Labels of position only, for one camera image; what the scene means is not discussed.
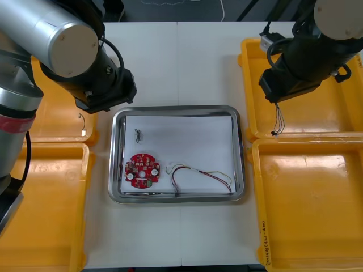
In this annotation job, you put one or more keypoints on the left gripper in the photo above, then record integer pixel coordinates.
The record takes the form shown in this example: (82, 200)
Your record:
(113, 93)

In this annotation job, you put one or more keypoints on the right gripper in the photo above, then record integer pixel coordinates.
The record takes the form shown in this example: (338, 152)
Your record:
(286, 83)

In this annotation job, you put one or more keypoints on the short harness with white connector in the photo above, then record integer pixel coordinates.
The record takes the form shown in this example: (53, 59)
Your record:
(83, 132)

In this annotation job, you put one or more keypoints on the steel tray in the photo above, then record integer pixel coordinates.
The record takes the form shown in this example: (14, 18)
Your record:
(117, 170)

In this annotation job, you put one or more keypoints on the round red circuit board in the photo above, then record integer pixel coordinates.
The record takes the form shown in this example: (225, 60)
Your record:
(141, 170)

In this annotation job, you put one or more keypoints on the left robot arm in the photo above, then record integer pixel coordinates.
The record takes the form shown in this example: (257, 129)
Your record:
(42, 25)

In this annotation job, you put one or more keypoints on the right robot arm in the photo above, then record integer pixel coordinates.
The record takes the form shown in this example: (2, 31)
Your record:
(334, 22)

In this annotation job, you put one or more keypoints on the yellow-orange plastic bin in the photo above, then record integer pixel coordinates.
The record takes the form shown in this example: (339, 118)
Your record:
(51, 212)
(312, 212)
(56, 122)
(312, 119)

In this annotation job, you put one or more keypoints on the black stand leg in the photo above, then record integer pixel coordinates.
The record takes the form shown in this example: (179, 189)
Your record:
(246, 10)

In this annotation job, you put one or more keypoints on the white sheet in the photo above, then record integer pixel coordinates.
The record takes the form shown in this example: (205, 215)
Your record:
(184, 141)

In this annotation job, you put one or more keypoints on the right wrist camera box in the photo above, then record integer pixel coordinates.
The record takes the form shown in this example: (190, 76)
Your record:
(265, 42)

